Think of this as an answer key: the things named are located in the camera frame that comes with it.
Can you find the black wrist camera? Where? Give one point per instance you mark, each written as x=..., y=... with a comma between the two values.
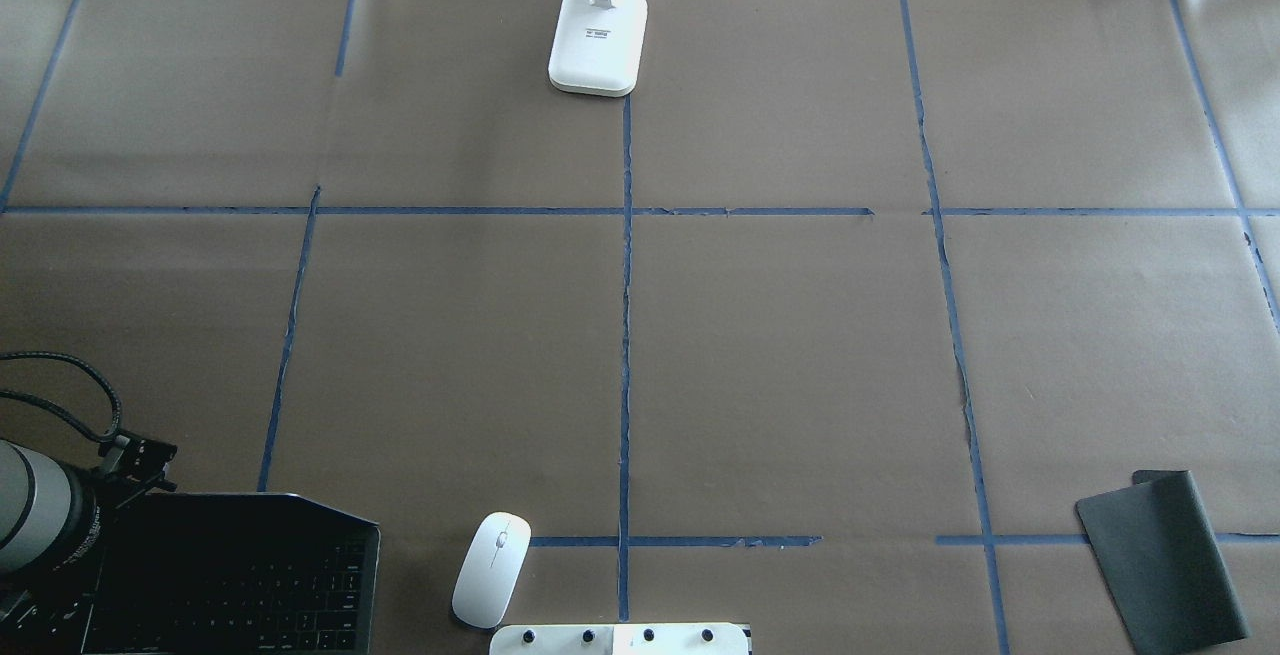
x=131, y=466

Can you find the white desk lamp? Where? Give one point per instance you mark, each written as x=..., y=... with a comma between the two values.
x=598, y=46

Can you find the black mouse pad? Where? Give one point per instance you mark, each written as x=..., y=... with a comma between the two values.
x=1162, y=564

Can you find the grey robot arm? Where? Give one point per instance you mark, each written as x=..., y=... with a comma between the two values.
x=50, y=515

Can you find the white computer mouse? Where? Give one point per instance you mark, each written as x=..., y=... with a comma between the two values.
x=490, y=571

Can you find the grey laptop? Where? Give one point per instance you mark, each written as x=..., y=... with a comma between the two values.
x=235, y=574

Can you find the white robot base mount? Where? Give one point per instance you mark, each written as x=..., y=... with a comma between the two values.
x=624, y=638

